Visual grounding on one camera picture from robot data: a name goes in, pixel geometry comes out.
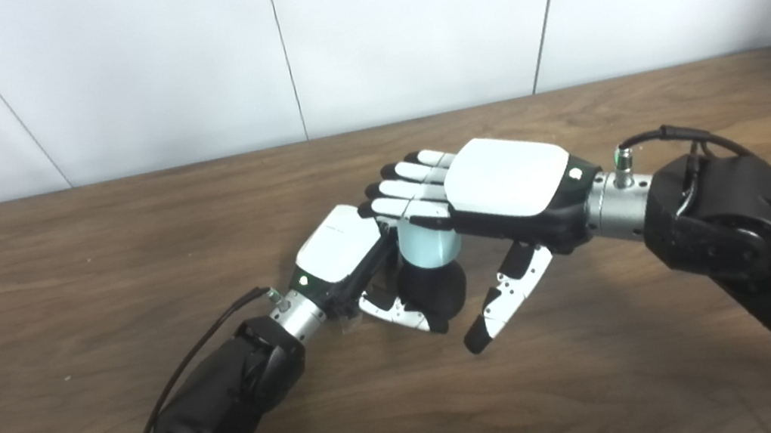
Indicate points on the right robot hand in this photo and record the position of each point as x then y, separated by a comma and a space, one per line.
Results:
506, 179

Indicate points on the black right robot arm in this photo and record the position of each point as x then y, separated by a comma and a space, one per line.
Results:
737, 217

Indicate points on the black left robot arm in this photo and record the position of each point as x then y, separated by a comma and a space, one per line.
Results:
215, 402

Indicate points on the black nozzle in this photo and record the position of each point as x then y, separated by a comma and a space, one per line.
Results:
435, 289

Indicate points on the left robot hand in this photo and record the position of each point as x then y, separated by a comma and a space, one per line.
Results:
336, 247

